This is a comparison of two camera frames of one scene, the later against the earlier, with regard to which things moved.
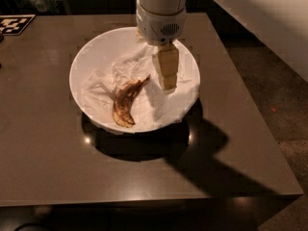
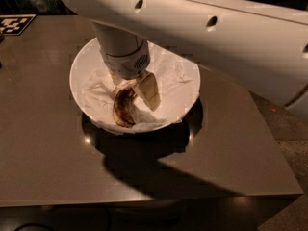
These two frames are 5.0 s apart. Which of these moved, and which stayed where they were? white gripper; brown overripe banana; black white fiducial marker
Moved: white gripper
Stayed: brown overripe banana; black white fiducial marker
